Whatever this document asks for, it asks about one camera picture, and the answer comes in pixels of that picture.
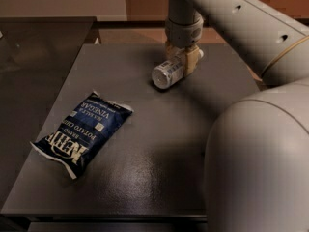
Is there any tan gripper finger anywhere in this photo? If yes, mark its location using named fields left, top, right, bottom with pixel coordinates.
left=183, top=45, right=202, bottom=77
left=165, top=41, right=180, bottom=60

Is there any clear blue-label plastic bottle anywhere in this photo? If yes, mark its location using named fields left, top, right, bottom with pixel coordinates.
left=151, top=48, right=205, bottom=90

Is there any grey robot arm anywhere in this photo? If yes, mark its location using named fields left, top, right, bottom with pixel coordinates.
left=181, top=0, right=309, bottom=232

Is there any blue potato chips bag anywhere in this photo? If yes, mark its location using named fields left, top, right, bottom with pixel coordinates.
left=31, top=92, right=133, bottom=179

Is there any dark side table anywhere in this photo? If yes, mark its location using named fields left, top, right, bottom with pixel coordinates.
left=0, top=17, right=93, bottom=207

